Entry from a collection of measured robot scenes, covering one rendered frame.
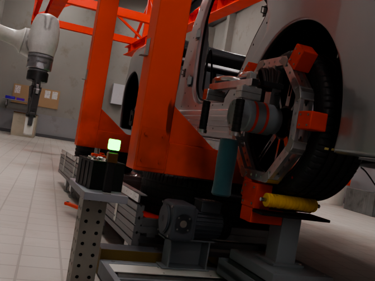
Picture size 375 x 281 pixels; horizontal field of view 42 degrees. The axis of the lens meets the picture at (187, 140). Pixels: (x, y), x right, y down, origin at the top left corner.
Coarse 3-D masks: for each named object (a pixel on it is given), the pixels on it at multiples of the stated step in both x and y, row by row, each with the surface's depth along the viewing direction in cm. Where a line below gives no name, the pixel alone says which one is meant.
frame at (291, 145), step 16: (272, 64) 217; (288, 64) 204; (304, 80) 199; (304, 96) 193; (240, 144) 236; (288, 144) 195; (304, 144) 194; (240, 160) 231; (288, 160) 201; (256, 176) 216; (272, 176) 204
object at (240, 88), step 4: (244, 84) 193; (240, 88) 192; (244, 88) 192; (248, 88) 192; (252, 88) 193; (256, 88) 193; (260, 88) 194; (236, 92) 195; (240, 92) 192; (244, 92) 192; (248, 92) 192; (252, 92) 193; (256, 92) 194; (260, 92) 194; (236, 96) 195; (240, 96) 192; (244, 96) 192; (248, 96) 192; (252, 96) 193; (256, 96) 194; (260, 96) 194; (252, 100) 197; (256, 100) 195
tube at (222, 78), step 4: (220, 76) 220; (224, 76) 218; (228, 76) 216; (232, 76) 216; (236, 76) 216; (212, 80) 228; (216, 80) 224; (220, 80) 220; (224, 80) 218; (228, 80) 216; (232, 80) 216
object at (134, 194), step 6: (78, 162) 452; (126, 186) 283; (126, 192) 279; (132, 192) 267; (138, 192) 263; (132, 198) 265; (138, 198) 255; (120, 204) 287; (126, 204) 276; (132, 204) 263; (138, 204) 257; (114, 210) 295; (132, 210) 261; (138, 210) 254; (114, 216) 293; (138, 216) 255
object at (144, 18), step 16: (64, 0) 931; (80, 0) 1057; (224, 0) 841; (240, 0) 755; (256, 0) 742; (32, 16) 1308; (128, 16) 1095; (144, 16) 1108; (192, 16) 981; (224, 16) 862; (80, 32) 1362; (144, 32) 1418; (128, 48) 1473
